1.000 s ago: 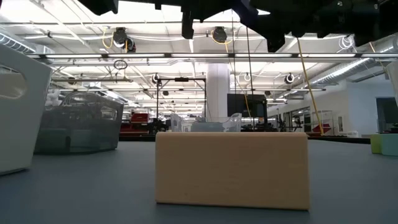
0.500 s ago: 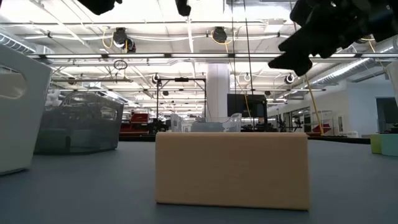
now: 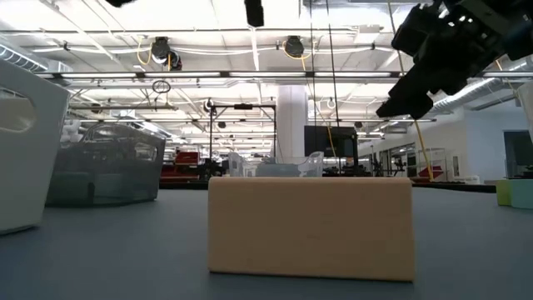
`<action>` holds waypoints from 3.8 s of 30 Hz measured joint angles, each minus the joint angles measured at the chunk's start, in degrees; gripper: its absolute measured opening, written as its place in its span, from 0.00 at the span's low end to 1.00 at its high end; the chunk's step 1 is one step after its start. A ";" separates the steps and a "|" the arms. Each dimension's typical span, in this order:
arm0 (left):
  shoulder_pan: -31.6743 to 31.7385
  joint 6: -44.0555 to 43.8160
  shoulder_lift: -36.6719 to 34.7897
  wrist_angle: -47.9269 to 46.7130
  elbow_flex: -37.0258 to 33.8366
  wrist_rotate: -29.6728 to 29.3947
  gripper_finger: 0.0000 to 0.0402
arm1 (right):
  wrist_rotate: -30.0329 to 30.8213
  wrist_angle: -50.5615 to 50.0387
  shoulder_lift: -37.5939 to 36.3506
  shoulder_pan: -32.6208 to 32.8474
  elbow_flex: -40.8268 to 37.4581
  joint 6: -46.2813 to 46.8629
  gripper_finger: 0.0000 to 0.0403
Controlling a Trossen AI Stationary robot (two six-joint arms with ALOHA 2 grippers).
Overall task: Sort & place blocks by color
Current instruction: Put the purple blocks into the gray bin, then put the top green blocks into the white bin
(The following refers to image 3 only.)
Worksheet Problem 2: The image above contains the hanging yellow cable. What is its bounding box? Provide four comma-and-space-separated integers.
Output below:
386, 0, 434, 183

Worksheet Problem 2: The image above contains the silver ceiling duct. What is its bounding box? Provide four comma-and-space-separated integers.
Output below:
428, 77, 507, 117
0, 43, 72, 74

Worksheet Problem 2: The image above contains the white plastic bin with handle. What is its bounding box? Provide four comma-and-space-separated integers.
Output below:
0, 57, 71, 237

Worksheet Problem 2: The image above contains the red arrow sign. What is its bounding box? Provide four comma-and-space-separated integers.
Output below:
416, 165, 445, 182

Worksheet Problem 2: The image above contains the red tool cabinet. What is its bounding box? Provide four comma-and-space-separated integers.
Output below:
161, 151, 202, 184

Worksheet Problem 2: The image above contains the tan cardboard box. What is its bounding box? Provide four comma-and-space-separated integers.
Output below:
207, 176, 416, 283

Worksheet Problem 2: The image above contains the black metal frame rig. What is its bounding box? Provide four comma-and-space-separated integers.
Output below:
208, 103, 277, 170

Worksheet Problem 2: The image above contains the light teal foam block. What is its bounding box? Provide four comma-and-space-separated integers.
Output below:
509, 178, 533, 210

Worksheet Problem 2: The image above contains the clear plastic bin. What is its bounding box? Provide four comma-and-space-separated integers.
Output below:
227, 150, 326, 178

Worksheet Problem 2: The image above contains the white building pillar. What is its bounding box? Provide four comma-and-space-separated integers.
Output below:
276, 85, 310, 166

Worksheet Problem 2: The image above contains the long ceiling light bar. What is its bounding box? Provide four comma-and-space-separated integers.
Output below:
37, 70, 533, 80

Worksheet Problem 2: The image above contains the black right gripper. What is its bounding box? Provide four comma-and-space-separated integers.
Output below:
376, 0, 533, 121

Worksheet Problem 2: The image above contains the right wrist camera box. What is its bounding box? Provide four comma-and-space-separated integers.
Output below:
391, 2, 445, 58

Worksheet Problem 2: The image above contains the black monitor screen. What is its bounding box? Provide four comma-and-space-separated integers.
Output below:
303, 125, 359, 158

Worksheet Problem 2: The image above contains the yellow-green foam block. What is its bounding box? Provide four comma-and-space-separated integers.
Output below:
495, 179, 512, 208

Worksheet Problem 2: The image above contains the hanging black cable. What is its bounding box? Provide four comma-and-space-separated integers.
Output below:
325, 0, 342, 174
309, 0, 316, 127

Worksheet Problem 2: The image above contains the grey translucent plastic bin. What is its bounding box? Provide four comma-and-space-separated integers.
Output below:
45, 122, 167, 208

